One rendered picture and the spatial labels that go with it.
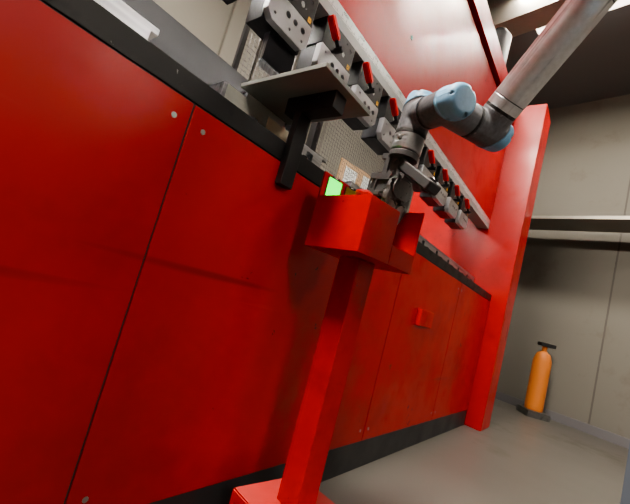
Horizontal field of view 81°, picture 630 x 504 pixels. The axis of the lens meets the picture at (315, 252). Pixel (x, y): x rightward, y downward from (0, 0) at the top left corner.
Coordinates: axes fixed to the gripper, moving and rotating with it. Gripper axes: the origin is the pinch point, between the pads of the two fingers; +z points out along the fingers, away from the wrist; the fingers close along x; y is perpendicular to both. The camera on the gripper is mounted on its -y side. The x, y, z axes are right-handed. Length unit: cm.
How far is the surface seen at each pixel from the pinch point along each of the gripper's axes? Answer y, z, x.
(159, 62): 12, -10, 55
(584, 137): 74, -221, -376
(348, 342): -3.2, 26.3, 4.8
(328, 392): -4.2, 37.1, 7.2
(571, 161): 80, -193, -376
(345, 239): -2.5, 5.8, 15.1
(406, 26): 41, -85, -26
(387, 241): -6.2, 3.0, 6.6
